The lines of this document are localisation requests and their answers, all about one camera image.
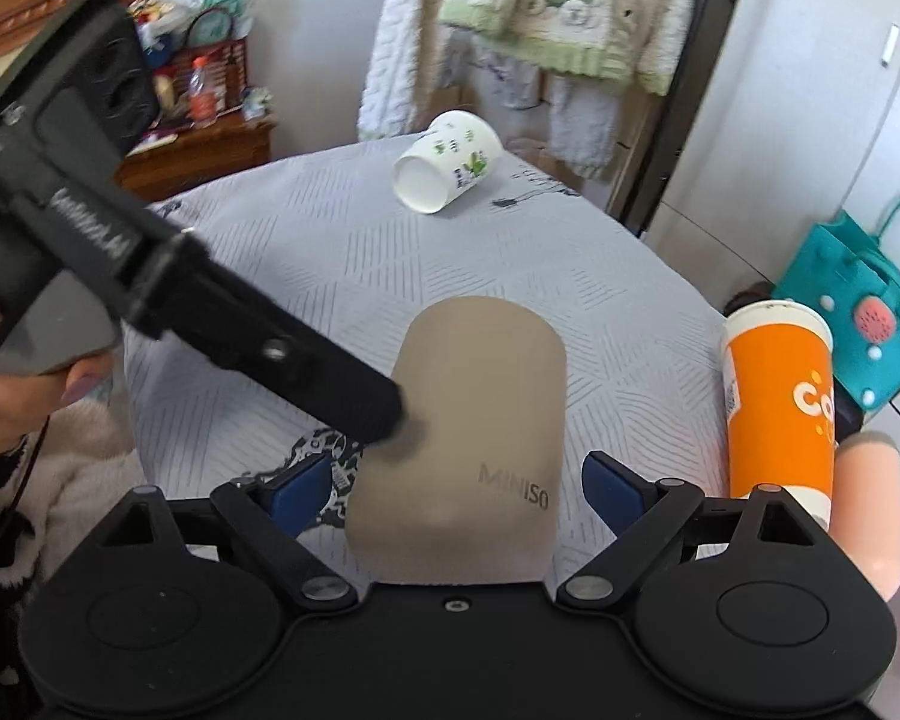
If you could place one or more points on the white floral paper cup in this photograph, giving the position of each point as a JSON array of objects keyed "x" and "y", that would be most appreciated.
[{"x": 457, "y": 152}]

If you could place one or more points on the white fleece robe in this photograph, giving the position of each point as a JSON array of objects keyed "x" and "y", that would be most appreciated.
[{"x": 415, "y": 56}]

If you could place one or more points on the person left hand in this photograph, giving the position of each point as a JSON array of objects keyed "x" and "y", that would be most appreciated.
[{"x": 27, "y": 402}]

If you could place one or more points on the wooden side cabinet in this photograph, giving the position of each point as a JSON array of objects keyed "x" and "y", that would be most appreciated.
[{"x": 197, "y": 157}]

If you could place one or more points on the beige tumbler cup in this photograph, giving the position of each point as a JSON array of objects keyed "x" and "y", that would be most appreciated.
[{"x": 467, "y": 490}]

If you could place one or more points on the orange plastic bottle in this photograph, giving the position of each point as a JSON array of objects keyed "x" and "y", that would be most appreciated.
[{"x": 201, "y": 94}]

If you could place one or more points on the pink tumbler cup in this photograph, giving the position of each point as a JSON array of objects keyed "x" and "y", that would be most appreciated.
[{"x": 865, "y": 519}]

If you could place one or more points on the teal felt handbag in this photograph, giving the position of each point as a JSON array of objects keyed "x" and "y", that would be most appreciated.
[{"x": 841, "y": 271}]

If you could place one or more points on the black clothes rack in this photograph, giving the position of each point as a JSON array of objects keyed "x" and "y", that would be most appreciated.
[{"x": 662, "y": 125}]

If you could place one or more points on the orange paper cup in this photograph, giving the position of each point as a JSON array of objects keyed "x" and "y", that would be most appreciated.
[{"x": 780, "y": 405}]

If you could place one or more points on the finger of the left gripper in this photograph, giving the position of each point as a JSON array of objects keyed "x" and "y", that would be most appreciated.
[{"x": 176, "y": 287}]

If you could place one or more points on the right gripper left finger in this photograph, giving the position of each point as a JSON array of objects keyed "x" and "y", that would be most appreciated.
[{"x": 266, "y": 519}]

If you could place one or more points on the grey three-door wardrobe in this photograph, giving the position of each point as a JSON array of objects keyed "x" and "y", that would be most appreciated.
[{"x": 794, "y": 104}]

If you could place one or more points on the white fleece jacket green trim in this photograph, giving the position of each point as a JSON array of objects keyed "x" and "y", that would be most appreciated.
[{"x": 619, "y": 41}]

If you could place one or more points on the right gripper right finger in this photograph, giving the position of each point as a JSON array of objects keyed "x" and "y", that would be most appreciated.
[{"x": 646, "y": 519}]

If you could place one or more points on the white patterned tablecloth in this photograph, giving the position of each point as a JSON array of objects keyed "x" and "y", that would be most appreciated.
[{"x": 325, "y": 236}]

